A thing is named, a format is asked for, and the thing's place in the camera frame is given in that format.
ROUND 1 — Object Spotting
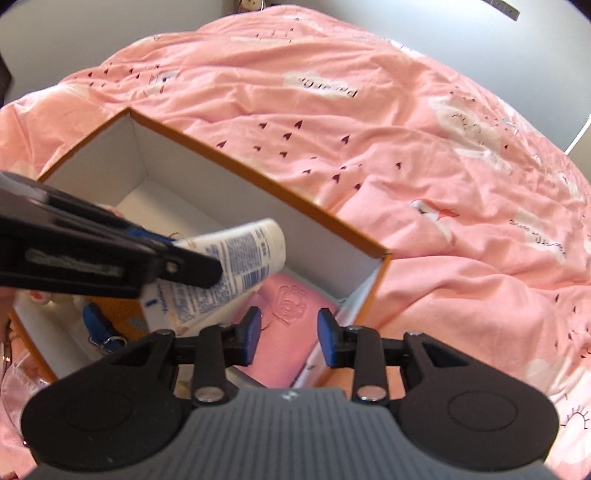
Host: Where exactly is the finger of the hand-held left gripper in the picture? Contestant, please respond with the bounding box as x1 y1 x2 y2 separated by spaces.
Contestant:
139 244 223 289
46 189 176 248

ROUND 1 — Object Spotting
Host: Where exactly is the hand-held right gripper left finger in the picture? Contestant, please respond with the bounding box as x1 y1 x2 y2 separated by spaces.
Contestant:
106 305 262 407

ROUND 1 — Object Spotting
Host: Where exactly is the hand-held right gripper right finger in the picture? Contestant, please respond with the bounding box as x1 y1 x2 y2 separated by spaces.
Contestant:
317 308 462 404

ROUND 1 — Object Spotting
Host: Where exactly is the pink wallet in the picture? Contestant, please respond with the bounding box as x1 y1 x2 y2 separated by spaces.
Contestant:
231 272 340 388

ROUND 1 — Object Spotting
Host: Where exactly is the white lotion tube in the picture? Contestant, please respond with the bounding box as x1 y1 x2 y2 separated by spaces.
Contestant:
141 218 287 335

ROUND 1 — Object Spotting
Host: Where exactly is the orange cardboard box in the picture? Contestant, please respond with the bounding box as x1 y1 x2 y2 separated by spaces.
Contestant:
9 106 392 402

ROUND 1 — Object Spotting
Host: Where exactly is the pink printed duvet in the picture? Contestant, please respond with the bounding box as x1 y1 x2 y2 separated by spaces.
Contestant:
0 2 591 480

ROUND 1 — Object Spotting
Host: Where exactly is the blue strap keychain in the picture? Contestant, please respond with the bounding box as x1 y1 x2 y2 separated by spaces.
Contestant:
82 302 126 354

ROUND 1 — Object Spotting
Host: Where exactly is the white cable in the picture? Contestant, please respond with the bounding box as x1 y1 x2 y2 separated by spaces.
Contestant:
563 115 591 155

